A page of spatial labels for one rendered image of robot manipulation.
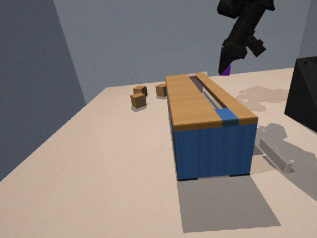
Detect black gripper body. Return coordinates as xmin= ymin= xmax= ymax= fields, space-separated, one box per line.
xmin=222 ymin=20 xmax=255 ymax=59

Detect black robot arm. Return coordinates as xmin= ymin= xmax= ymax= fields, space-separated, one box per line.
xmin=217 ymin=0 xmax=275 ymax=57

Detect small purple block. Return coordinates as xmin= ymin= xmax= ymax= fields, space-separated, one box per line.
xmin=219 ymin=65 xmax=231 ymax=75

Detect brown cube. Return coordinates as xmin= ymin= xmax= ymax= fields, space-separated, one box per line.
xmin=133 ymin=86 xmax=147 ymax=96
xmin=156 ymin=84 xmax=167 ymax=97
xmin=130 ymin=93 xmax=147 ymax=109

